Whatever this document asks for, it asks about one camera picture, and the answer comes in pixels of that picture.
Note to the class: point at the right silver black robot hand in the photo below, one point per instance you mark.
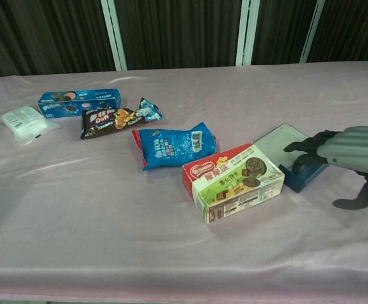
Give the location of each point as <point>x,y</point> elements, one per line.
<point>358,149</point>

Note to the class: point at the clear white plastic packet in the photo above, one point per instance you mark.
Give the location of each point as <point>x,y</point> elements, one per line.
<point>25,123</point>

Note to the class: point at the small blue white snack packet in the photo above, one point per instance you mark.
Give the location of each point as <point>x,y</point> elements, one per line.
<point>150,111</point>

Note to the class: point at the green red biscuit box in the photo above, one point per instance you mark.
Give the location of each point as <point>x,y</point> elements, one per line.
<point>234,190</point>

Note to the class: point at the pink tablecloth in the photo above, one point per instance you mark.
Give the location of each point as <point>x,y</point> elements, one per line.
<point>76,206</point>

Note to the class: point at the blue glasses case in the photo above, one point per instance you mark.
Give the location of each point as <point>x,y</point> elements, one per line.
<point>275,145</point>

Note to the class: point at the long blue cookie box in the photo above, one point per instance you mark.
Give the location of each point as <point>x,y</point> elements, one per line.
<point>76,98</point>

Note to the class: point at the blue cookie snack bag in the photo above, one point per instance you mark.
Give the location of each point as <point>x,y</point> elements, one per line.
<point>171,145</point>

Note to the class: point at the dark ribbed white-framed partition panel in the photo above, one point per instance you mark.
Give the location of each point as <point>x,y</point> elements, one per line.
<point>177,31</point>
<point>278,28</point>
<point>44,31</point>
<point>351,28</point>

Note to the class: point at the black chips snack bag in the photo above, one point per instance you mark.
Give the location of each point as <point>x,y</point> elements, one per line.
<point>101,123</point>

